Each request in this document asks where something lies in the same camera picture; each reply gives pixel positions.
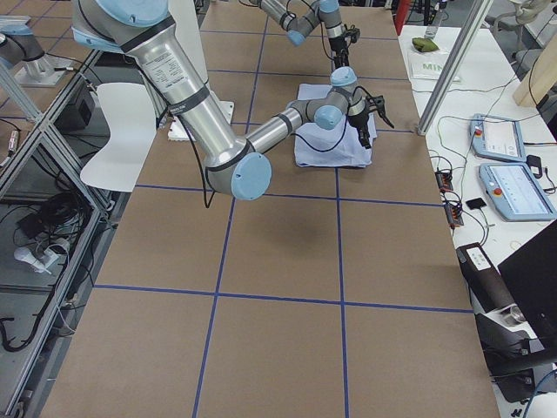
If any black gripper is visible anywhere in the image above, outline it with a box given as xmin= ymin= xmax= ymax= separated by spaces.
xmin=347 ymin=107 xmax=372 ymax=150
xmin=328 ymin=35 xmax=349 ymax=69

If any light blue striped shirt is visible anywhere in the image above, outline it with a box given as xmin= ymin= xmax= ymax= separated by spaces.
xmin=294 ymin=104 xmax=372 ymax=168

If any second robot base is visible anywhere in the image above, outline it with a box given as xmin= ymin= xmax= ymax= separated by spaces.
xmin=1 ymin=24 xmax=74 ymax=87

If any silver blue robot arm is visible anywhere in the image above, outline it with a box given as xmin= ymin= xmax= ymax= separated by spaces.
xmin=246 ymin=0 xmax=359 ymax=69
xmin=72 ymin=0 xmax=371 ymax=200

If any green cloth bundle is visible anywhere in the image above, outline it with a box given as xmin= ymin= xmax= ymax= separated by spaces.
xmin=412 ymin=37 xmax=440 ymax=53

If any white paper with green print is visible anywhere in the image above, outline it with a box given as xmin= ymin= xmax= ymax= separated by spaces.
xmin=406 ymin=49 xmax=450 ymax=80

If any upper orange circuit board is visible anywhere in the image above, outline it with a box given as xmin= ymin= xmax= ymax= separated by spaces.
xmin=435 ymin=171 xmax=454 ymax=192

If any plastic water bottle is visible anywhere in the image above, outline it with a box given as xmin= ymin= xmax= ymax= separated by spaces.
xmin=424 ymin=11 xmax=443 ymax=39

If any upper teach pendant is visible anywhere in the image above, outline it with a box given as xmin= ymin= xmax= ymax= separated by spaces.
xmin=470 ymin=113 xmax=527 ymax=163

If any teach pendant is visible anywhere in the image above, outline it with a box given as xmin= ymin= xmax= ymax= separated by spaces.
xmin=470 ymin=113 xmax=527 ymax=163
xmin=478 ymin=162 xmax=556 ymax=221

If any small black pad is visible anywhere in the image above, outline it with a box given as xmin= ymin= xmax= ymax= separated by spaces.
xmin=466 ymin=198 xmax=487 ymax=210

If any lower teach pendant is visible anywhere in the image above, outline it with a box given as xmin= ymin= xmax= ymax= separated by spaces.
xmin=478 ymin=162 xmax=556 ymax=221

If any black power adapter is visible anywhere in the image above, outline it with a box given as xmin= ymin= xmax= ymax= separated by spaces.
xmin=526 ymin=154 xmax=543 ymax=179

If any wooden board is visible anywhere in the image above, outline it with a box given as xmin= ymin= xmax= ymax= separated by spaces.
xmin=513 ymin=34 xmax=556 ymax=107

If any black monitor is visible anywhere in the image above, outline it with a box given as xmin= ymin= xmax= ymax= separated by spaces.
xmin=498 ymin=222 xmax=556 ymax=347

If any black box device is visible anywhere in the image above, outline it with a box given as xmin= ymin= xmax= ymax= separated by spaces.
xmin=456 ymin=243 xmax=556 ymax=378

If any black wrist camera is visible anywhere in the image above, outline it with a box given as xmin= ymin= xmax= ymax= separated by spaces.
xmin=366 ymin=95 xmax=394 ymax=129
xmin=344 ymin=25 xmax=360 ymax=44

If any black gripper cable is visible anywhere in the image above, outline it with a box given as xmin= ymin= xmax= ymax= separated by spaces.
xmin=285 ymin=0 xmax=334 ymax=60
xmin=293 ymin=86 xmax=371 ymax=153

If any aluminium frame post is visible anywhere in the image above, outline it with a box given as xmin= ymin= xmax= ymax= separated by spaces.
xmin=417 ymin=0 xmax=493 ymax=136

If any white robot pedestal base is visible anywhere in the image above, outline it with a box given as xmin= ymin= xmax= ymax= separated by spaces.
xmin=168 ymin=0 xmax=234 ymax=123

